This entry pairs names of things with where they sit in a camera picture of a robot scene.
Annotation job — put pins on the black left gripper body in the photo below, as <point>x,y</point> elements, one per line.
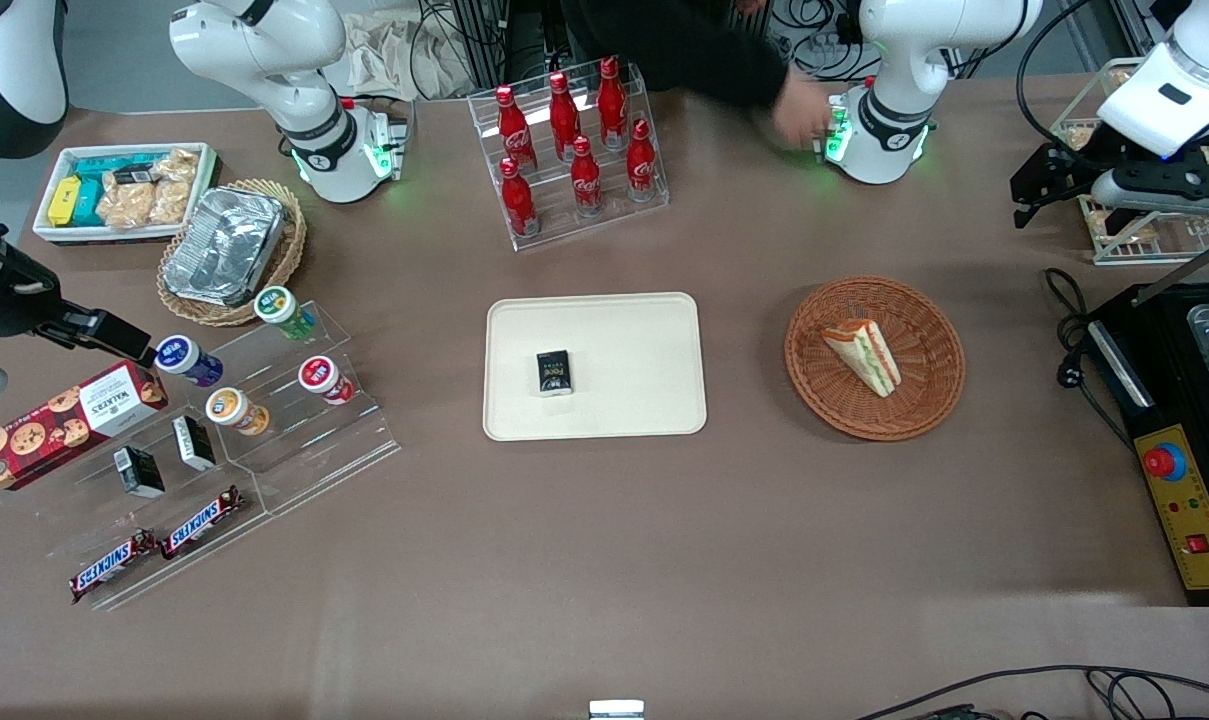
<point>1069,165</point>

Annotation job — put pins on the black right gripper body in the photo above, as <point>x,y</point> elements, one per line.
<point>16,302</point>

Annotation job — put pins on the triangular sandwich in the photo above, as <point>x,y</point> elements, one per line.
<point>864,355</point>

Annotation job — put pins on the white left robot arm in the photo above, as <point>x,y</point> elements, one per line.
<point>894,60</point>

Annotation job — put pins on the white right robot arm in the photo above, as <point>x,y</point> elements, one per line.
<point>294,90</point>

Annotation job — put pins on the round brown wicker basket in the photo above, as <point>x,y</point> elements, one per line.
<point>924,320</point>

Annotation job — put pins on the aluminium foil tray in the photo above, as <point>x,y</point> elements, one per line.
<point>224,245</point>

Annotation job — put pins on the oval wicker basket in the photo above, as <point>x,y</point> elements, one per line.
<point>289,255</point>

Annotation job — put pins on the beige plastic tray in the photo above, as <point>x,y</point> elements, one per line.
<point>634,340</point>

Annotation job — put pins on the person's hand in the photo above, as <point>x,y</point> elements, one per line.
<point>802,115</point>

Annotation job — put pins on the clear snack bag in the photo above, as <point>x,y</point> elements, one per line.
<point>1076,135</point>
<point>1114,228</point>

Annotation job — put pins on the white plastic bin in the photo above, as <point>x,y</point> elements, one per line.
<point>49,235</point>

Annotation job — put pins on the blue lid cup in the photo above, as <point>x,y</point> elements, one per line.
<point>186,358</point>

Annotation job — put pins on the red cookie box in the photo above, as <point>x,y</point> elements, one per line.
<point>64,425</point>

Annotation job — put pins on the yellow small box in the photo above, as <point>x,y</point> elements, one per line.
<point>64,202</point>

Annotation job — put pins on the small black white box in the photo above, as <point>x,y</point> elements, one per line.
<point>194,442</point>
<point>139,472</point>

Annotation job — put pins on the orange lid cup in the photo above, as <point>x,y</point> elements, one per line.
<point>234,410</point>

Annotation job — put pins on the clear bag of crackers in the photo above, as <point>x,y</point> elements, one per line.
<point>149,195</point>

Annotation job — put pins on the teal small box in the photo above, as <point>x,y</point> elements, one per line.
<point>109,165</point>

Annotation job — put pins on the green lid cup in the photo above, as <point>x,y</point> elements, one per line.
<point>282,310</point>

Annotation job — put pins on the snickers bar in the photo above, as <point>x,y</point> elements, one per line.
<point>112,567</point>
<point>202,522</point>

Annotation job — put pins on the red lid cup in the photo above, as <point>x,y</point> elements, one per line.
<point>324,378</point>

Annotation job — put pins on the clear acrylic stepped stand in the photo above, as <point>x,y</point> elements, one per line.
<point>304,450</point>

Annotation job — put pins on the black machine yellow panel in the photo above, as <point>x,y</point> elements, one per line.
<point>1164,400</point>

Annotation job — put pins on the red emergency stop button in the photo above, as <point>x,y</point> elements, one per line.
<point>1164,461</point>

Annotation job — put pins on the clear acrylic bottle rack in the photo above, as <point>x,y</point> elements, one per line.
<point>654,205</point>

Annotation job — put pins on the person in black clothes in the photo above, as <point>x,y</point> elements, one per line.
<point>684,40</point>

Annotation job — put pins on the red cola bottle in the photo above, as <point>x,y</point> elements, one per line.
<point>564,115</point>
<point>612,100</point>
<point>512,125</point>
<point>641,160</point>
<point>586,178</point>
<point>518,200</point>

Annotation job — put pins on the crumpled beige cloth bag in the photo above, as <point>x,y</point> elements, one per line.
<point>394,55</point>

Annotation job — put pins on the small black box gold print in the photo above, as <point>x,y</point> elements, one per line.
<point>554,373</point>

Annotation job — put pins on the small white metal block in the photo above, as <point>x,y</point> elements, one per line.
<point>616,709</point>

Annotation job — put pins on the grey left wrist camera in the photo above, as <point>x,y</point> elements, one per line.
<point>1164,190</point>

